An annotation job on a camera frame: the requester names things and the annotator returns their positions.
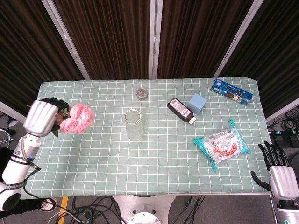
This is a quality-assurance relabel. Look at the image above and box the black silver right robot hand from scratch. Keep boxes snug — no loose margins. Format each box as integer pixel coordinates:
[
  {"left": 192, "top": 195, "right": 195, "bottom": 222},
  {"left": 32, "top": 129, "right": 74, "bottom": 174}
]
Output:
[{"left": 250, "top": 140, "right": 294, "bottom": 201}]

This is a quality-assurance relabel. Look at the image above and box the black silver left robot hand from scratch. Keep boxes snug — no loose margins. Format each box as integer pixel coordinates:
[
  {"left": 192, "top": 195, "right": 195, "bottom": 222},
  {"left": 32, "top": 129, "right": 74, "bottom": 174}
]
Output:
[{"left": 23, "top": 97, "right": 70, "bottom": 137}]

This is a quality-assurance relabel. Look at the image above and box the pink rose bouquet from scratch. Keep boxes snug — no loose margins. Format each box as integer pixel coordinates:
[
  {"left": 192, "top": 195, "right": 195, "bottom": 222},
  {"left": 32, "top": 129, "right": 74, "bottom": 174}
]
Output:
[{"left": 50, "top": 104, "right": 95, "bottom": 138}]

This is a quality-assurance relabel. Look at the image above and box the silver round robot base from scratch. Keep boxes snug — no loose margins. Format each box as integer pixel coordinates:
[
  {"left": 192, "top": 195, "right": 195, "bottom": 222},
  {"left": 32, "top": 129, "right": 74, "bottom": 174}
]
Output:
[{"left": 126, "top": 210, "right": 163, "bottom": 224}]

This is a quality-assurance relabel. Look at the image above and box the clear ribbed glass vase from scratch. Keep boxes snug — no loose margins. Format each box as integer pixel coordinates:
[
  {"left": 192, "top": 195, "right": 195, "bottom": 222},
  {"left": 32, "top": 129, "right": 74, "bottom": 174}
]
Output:
[{"left": 124, "top": 109, "right": 144, "bottom": 141}]

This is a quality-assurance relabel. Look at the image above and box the black box with green lights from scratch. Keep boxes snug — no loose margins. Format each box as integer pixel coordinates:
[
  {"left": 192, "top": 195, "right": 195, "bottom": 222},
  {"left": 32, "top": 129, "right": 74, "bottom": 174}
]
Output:
[{"left": 268, "top": 130, "right": 299, "bottom": 148}]

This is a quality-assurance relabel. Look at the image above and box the teal clear snack bag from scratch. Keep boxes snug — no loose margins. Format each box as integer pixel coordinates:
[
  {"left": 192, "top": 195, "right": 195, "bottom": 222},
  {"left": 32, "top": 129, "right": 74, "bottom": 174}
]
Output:
[{"left": 192, "top": 119, "right": 250, "bottom": 173}]

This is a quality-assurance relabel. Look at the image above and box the white black sneaker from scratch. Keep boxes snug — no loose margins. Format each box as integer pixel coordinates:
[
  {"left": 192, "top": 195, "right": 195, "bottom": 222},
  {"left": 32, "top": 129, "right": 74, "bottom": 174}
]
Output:
[{"left": 41, "top": 197, "right": 58, "bottom": 212}]

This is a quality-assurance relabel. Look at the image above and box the blue cookie package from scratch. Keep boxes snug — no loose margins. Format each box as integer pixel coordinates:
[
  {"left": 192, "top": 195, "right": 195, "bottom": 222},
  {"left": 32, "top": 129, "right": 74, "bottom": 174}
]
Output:
[{"left": 210, "top": 78, "right": 254, "bottom": 106}]

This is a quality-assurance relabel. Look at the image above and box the green white checked tablecloth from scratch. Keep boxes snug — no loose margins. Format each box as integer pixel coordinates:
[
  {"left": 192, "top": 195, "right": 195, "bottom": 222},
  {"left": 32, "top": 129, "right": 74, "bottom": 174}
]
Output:
[{"left": 20, "top": 78, "right": 271, "bottom": 199}]

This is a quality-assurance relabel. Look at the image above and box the light blue cube box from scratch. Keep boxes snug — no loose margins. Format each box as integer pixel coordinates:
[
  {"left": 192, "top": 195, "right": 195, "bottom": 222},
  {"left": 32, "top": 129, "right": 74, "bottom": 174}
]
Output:
[{"left": 187, "top": 93, "right": 208, "bottom": 115}]

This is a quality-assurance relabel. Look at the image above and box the brown bottle white cap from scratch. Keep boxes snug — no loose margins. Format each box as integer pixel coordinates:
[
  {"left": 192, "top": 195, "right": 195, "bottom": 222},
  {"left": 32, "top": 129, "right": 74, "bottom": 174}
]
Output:
[{"left": 167, "top": 97, "right": 197, "bottom": 125}]

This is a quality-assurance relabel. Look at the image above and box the black arm cable with plug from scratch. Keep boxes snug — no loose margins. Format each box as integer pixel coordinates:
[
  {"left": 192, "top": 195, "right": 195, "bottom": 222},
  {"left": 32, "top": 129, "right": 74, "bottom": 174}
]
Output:
[{"left": 22, "top": 163, "right": 42, "bottom": 199}]

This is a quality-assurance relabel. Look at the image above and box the black coiled cable pile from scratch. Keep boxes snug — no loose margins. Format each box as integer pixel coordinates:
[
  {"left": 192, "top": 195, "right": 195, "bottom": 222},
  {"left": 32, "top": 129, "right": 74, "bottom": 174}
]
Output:
[{"left": 267, "top": 108, "right": 299, "bottom": 132}]

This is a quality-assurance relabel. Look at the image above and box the brown screen panel white frame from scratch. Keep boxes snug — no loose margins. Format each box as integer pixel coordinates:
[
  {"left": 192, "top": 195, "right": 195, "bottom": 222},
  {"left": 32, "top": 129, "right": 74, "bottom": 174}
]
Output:
[
  {"left": 214, "top": 0, "right": 299, "bottom": 123},
  {"left": 42, "top": 0, "right": 157, "bottom": 80},
  {"left": 155, "top": 0, "right": 254, "bottom": 79},
  {"left": 0, "top": 0, "right": 91, "bottom": 122}
]

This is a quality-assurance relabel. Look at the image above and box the white table frame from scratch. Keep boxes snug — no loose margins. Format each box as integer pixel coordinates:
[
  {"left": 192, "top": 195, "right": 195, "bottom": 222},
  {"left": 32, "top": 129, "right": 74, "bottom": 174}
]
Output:
[{"left": 112, "top": 191, "right": 273, "bottom": 198}]

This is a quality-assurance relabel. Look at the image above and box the black floor cable bundle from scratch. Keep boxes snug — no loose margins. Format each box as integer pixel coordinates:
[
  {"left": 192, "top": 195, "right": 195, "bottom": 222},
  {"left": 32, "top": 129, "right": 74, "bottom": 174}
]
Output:
[
  {"left": 50, "top": 196, "right": 126, "bottom": 224},
  {"left": 178, "top": 195, "right": 207, "bottom": 224}
]

